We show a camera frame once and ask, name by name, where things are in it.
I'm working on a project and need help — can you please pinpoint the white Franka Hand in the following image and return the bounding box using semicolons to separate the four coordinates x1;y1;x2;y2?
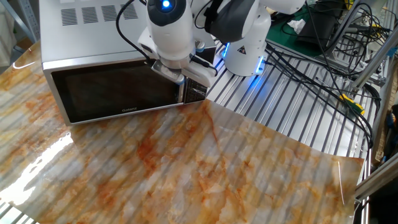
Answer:
137;27;218;88

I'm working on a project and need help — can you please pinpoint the black glass microwave door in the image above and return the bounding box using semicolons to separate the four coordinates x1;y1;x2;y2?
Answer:
43;58;186;126

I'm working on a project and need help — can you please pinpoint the silver microwave oven body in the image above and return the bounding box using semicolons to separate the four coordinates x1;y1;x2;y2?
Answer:
39;0;209;127

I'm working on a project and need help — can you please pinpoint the green cutting mat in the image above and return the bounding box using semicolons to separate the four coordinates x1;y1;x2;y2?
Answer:
266;0;355;58

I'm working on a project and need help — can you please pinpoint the orange marble pattern mat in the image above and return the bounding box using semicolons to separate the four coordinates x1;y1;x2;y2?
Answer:
0;42;364;224

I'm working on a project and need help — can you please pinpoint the crumpled white tissue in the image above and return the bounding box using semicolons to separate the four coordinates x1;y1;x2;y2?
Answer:
286;18;307;35

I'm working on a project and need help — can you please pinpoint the black device box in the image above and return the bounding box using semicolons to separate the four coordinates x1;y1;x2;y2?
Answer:
295;0;346;47

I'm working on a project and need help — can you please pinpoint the thin grey metal pole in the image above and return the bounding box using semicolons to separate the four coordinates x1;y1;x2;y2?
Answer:
328;0;363;50

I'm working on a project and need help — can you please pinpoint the long aluminium profile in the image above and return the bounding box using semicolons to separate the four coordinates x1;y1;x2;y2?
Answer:
348;30;398;94

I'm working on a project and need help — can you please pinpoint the tan cardboard panel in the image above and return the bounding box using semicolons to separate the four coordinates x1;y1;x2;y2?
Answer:
371;58;398;166

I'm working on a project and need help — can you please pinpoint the short aluminium profile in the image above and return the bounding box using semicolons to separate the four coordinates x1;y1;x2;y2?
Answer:
354;157;398;200

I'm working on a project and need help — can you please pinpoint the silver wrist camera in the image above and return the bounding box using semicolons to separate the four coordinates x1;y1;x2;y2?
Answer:
150;60;187;85

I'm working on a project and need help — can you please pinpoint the black camera cable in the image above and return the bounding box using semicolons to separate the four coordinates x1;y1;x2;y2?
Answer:
115;0;155;66

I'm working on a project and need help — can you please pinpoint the yellow black handled screwdriver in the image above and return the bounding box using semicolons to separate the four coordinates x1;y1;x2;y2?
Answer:
315;76;366;115

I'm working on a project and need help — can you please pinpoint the black cable bundle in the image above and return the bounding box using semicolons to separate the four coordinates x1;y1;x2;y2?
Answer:
264;0;392;150

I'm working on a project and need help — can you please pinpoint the grey perforated shelf post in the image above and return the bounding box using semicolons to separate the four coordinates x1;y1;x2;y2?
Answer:
17;0;40;43

